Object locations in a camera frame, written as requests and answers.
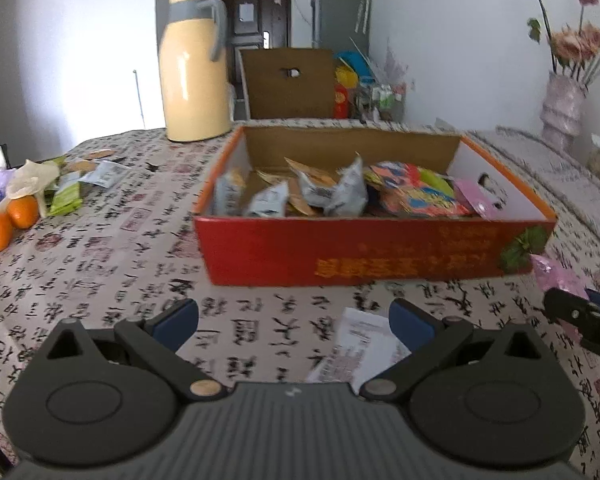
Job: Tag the red cardboard box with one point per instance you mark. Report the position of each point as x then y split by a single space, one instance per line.
330 250

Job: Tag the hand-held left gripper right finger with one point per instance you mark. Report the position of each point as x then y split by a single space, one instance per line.
410 322

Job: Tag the grey refrigerator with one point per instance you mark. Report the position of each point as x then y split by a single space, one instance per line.
337 15

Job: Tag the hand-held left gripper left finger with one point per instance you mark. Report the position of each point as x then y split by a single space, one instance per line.
175 320

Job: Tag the brown cardboard box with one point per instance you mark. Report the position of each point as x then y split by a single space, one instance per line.
290 90

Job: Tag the white crumpled tissue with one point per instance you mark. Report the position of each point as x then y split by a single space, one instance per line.
32 177

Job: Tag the dried pink rose bouquet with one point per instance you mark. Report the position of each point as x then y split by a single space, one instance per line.
575 42

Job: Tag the pink snack packet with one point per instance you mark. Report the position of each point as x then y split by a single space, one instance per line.
475 200
555 272

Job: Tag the yellow thermos jug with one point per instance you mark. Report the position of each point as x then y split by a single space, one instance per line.
190 75

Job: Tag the green snack bar packet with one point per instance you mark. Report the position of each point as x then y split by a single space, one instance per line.
437 182

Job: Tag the small white packet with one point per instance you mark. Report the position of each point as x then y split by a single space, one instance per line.
105 175

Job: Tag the small orange packet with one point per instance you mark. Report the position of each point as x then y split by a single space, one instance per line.
82 166

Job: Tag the red gift box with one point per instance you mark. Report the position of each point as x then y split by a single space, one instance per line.
341 102

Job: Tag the yellow plastic container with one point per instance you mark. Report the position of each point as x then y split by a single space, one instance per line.
346 76

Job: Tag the blue plastic basin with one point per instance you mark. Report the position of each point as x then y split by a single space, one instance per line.
355 62

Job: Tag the thin white pole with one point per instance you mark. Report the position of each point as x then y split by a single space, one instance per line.
139 100

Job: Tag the small green packet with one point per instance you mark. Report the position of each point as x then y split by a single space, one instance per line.
65 200

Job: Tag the pink ceramic vase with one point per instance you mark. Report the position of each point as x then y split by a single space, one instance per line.
562 110

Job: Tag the white folded umbrella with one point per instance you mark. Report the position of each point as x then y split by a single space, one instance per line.
365 2

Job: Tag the red snack bag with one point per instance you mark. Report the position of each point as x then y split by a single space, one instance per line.
415 195

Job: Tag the dark brown door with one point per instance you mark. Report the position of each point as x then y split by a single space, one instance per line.
252 15

